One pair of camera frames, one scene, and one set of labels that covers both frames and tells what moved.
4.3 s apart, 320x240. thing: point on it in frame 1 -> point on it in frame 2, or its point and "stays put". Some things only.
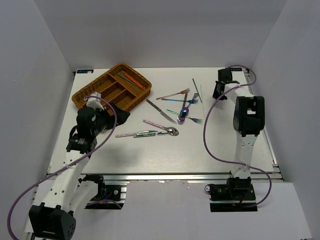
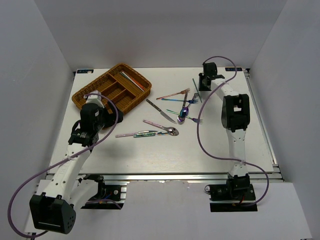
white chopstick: x=202 y=102 -> x=131 y=80
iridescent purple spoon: x=184 y=112 stays put
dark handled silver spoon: x=195 y=97 stays put
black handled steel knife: x=160 y=111 stays put
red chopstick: x=141 y=85 stays put
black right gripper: x=215 y=96 -> x=201 y=88
